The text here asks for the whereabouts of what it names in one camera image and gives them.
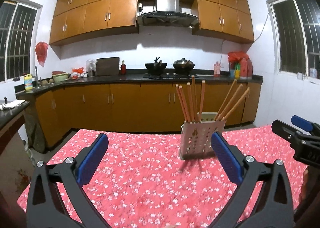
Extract white cup on windowsill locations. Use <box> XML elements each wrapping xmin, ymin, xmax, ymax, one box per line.
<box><xmin>297</xmin><ymin>72</ymin><xmax>304</xmax><ymax>80</ymax></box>

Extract red oil bottles group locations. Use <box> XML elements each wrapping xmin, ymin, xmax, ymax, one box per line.
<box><xmin>228</xmin><ymin>51</ymin><xmax>253</xmax><ymax>80</ymax></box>

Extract beige perforated utensil holder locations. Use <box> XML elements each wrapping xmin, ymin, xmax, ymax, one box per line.
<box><xmin>179</xmin><ymin>112</ymin><xmax>226</xmax><ymax>160</ymax></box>

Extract pink bottle on counter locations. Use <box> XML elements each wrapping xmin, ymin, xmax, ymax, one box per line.
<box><xmin>214</xmin><ymin>62</ymin><xmax>221</xmax><ymax>77</ymax></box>

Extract right barred window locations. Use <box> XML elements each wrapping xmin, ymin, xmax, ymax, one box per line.
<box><xmin>269</xmin><ymin>0</ymin><xmax>319</xmax><ymax>79</ymax></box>

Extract barred window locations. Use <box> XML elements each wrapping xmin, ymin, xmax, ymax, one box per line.
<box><xmin>269</xmin><ymin>0</ymin><xmax>319</xmax><ymax>79</ymax></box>
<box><xmin>0</xmin><ymin>1</ymin><xmax>37</xmax><ymax>82</ymax></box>

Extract lower wooden counter cabinets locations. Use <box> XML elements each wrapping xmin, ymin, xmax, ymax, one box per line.
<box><xmin>16</xmin><ymin>81</ymin><xmax>262</xmax><ymax>148</ymax></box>

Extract yellow detergent bottle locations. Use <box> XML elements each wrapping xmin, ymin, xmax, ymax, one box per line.
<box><xmin>23</xmin><ymin>73</ymin><xmax>33</xmax><ymax>91</ymax></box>

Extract black lidded wok right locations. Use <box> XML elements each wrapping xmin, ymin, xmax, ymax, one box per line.
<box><xmin>172</xmin><ymin>58</ymin><xmax>195</xmax><ymax>75</ymax></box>

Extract green basin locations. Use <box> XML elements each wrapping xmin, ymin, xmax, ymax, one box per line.
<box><xmin>52</xmin><ymin>71</ymin><xmax>69</xmax><ymax>83</ymax></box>

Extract red bag on counter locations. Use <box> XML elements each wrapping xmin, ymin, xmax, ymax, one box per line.
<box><xmin>71</xmin><ymin>67</ymin><xmax>87</xmax><ymax>79</ymax></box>

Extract black wok left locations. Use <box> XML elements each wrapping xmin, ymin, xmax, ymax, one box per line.
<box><xmin>145</xmin><ymin>57</ymin><xmax>167</xmax><ymax>76</ymax></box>

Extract dark wooden cutting board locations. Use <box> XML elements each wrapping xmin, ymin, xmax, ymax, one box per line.
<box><xmin>95</xmin><ymin>57</ymin><xmax>120</xmax><ymax>76</ymax></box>

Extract red hanging plastic bag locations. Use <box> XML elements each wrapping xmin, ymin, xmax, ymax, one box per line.
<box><xmin>35</xmin><ymin>41</ymin><xmax>49</xmax><ymax>67</ymax></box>

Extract small red bottle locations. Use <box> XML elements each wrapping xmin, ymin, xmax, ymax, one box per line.
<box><xmin>120</xmin><ymin>60</ymin><xmax>126</xmax><ymax>75</ymax></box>

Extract steel range hood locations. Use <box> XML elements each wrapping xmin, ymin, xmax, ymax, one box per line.
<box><xmin>137</xmin><ymin>0</ymin><xmax>199</xmax><ymax>28</ymax></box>

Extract left barred window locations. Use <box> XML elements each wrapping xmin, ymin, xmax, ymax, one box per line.
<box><xmin>0</xmin><ymin>1</ymin><xmax>37</xmax><ymax>82</ymax></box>

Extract upper wooden wall cabinets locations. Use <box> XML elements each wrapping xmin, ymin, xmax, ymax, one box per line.
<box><xmin>49</xmin><ymin>0</ymin><xmax>254</xmax><ymax>46</ymax></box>

